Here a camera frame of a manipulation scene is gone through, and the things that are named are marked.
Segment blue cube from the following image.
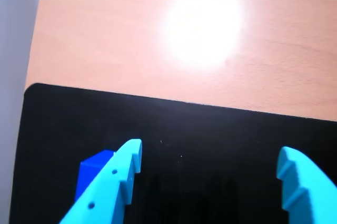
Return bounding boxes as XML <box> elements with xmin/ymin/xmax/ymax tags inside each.
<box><xmin>75</xmin><ymin>149</ymin><xmax>116</xmax><ymax>203</ymax></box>

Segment black table mat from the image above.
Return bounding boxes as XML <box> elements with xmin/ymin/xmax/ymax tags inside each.
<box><xmin>9</xmin><ymin>82</ymin><xmax>337</xmax><ymax>224</ymax></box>

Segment turquoise gripper finger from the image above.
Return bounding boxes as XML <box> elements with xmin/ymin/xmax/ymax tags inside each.
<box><xmin>276</xmin><ymin>146</ymin><xmax>337</xmax><ymax>224</ymax></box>
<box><xmin>59</xmin><ymin>138</ymin><xmax>143</xmax><ymax>224</ymax></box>

